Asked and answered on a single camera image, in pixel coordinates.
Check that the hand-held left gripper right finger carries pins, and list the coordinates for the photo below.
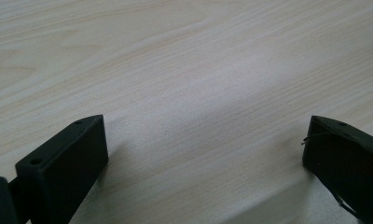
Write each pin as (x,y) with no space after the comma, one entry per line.
(346,158)

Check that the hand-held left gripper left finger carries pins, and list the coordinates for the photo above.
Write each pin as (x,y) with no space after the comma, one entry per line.
(63,168)

